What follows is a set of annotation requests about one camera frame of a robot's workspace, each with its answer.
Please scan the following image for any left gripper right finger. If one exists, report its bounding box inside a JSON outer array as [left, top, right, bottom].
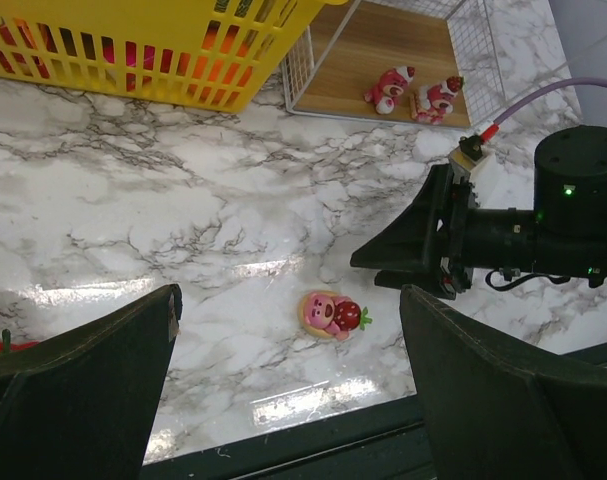
[[400, 286, 607, 479]]

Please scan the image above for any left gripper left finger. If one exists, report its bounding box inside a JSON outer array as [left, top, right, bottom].
[[0, 284, 182, 479]]

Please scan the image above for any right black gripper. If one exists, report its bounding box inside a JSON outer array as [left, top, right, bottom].
[[350, 164, 478, 300]]

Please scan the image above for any red white figure toy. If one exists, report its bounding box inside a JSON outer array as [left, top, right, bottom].
[[409, 76, 465, 125]]

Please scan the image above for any pink bear toy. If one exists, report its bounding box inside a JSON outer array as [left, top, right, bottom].
[[363, 66, 416, 115]]

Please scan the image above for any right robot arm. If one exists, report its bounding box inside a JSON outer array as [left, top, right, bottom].
[[350, 126, 607, 300]]

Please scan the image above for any red bell pepper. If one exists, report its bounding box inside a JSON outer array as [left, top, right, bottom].
[[0, 329, 38, 355]]

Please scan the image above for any yellow plastic basket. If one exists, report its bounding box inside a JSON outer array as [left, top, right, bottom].
[[0, 1, 327, 113]]

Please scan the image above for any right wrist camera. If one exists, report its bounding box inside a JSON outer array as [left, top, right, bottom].
[[447, 133, 497, 199]]

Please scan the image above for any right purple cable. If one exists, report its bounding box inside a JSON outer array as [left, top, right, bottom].
[[480, 77, 607, 144]]

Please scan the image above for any white wire wooden shelf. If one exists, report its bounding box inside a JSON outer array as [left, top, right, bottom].
[[281, 0, 569, 132]]

